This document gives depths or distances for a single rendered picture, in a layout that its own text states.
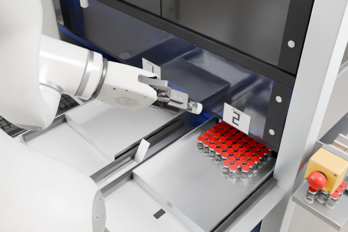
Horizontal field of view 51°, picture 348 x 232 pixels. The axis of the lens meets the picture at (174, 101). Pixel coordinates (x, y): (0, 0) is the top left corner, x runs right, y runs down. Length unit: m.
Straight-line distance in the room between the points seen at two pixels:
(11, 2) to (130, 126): 0.78
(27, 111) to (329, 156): 0.67
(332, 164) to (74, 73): 0.60
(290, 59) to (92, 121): 0.67
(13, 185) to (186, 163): 0.71
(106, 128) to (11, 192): 0.81
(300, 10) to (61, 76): 0.47
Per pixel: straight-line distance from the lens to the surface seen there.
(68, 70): 0.60
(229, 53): 0.90
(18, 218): 0.40
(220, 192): 0.97
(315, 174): 0.89
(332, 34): 0.75
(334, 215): 1.01
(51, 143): 1.16
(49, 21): 1.46
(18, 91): 0.51
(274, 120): 0.90
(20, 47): 0.49
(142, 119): 1.18
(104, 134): 1.14
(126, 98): 0.64
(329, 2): 0.73
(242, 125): 0.97
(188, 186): 0.98
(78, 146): 1.12
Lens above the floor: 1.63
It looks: 36 degrees down
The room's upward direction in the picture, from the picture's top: straight up
